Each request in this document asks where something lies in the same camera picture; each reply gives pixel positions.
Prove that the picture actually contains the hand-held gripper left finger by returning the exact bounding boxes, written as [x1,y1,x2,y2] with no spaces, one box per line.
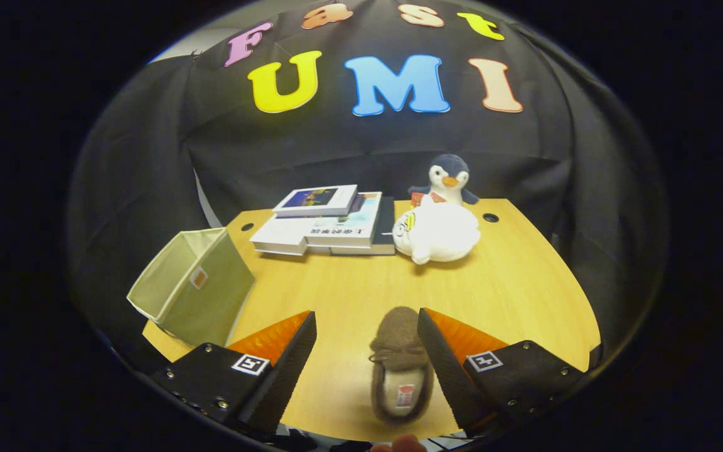
[150,311,318,440]

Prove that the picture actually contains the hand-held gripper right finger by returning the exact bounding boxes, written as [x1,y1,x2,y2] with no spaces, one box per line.
[417,308,588,434]

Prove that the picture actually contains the brown fuzzy shoe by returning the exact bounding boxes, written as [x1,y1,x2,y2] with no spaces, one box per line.
[369,306,436,424]

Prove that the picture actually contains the green fabric storage box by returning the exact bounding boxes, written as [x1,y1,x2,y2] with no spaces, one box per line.
[126,227,257,348]

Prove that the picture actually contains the white book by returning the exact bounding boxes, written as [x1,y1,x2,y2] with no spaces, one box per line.
[249,213,312,256]

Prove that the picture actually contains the white plush toy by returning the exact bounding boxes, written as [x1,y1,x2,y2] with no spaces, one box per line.
[392,200,481,265]

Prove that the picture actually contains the light blue cover book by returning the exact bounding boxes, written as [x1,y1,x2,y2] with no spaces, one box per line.
[305,191,383,249]

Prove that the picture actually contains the dark book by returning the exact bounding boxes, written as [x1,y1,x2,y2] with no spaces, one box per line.
[330,196,397,256]

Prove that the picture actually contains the small blue cover book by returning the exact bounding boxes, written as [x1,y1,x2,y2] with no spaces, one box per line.
[272,184,359,218]

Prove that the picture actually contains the penguin plush toy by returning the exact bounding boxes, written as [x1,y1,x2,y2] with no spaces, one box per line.
[407,154,480,208]

